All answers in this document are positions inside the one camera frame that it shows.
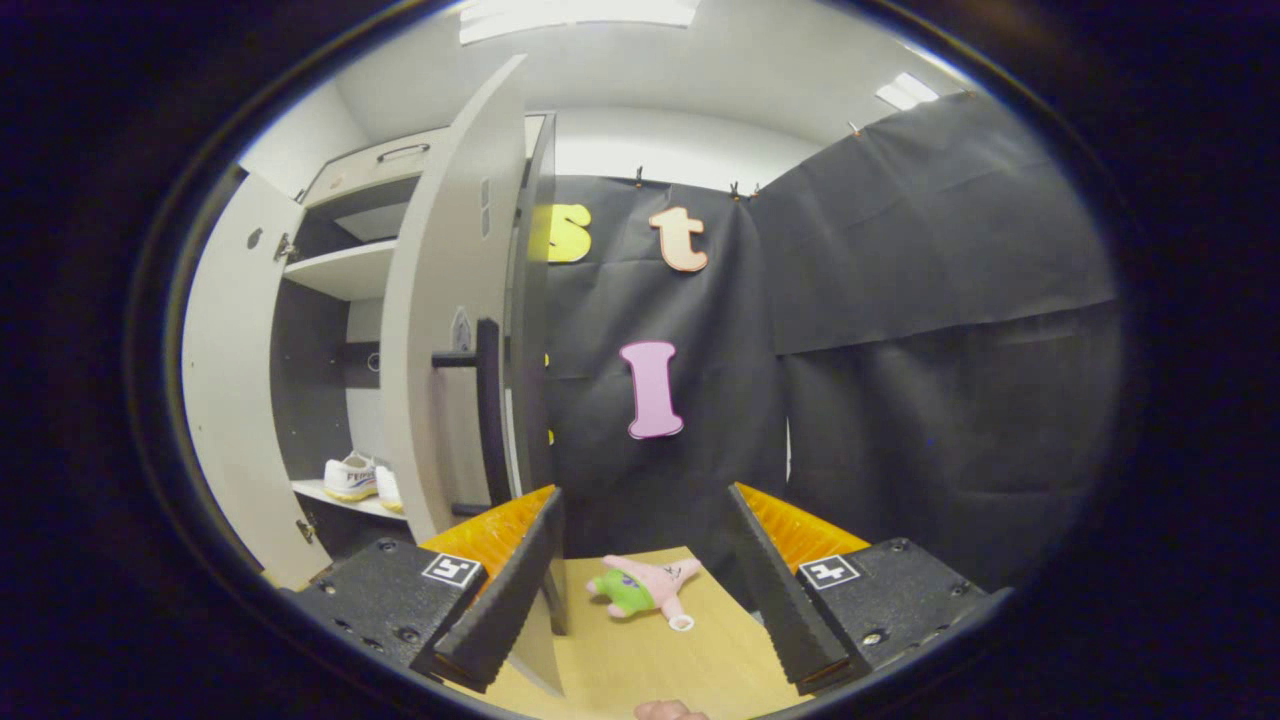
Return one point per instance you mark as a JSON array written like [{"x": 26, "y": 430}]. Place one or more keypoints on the white cabinet door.
[
  {"x": 230, "y": 400},
  {"x": 440, "y": 250}
]

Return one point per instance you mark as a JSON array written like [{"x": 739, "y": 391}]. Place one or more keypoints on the beige cabinet drawer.
[{"x": 370, "y": 165}]

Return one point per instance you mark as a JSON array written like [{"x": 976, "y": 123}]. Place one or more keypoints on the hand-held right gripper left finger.
[{"x": 510, "y": 600}]

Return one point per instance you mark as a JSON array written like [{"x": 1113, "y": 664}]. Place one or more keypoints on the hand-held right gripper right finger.
[{"x": 780, "y": 600}]

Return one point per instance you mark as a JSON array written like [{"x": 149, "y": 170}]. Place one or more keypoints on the white canvas shoe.
[
  {"x": 350, "y": 480},
  {"x": 390, "y": 490}
]

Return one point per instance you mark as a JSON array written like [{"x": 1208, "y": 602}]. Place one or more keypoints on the grey shoe cabinet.
[{"x": 335, "y": 270}]

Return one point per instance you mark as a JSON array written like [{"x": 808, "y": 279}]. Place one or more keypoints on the ceiling light panel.
[
  {"x": 580, "y": 15},
  {"x": 907, "y": 90}
]

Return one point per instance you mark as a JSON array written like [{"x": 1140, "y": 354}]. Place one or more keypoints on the black backdrop cloth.
[{"x": 900, "y": 400}]

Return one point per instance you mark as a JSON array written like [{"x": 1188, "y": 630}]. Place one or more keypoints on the pink starfish plush toy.
[{"x": 640, "y": 590}]

